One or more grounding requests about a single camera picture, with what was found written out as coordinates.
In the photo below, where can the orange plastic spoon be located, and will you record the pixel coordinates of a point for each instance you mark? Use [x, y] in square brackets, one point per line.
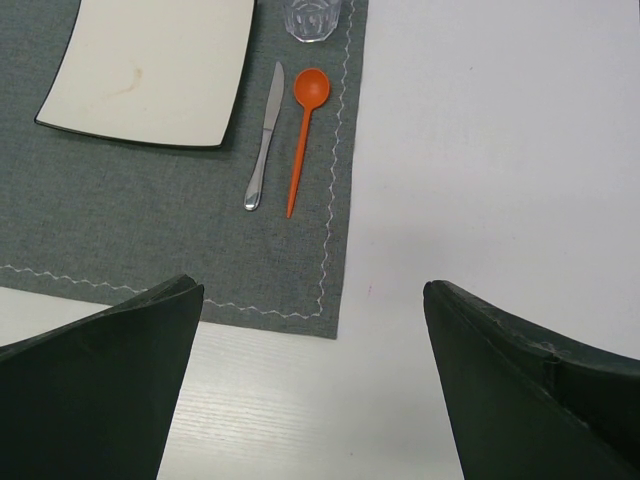
[311, 91]

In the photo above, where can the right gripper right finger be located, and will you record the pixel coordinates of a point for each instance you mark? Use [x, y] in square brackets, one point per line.
[525, 402]

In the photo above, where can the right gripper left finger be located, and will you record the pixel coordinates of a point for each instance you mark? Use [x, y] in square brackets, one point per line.
[95, 398]

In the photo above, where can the silver table knife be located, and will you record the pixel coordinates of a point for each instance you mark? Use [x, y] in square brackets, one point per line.
[253, 191]

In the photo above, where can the clear drinking glass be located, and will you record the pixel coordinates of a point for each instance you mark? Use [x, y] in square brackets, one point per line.
[310, 21]

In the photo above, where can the white rectangular plate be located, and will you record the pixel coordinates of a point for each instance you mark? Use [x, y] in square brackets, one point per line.
[152, 72]

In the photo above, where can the grey cloth placemat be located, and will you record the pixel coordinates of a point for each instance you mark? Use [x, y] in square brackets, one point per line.
[100, 221]

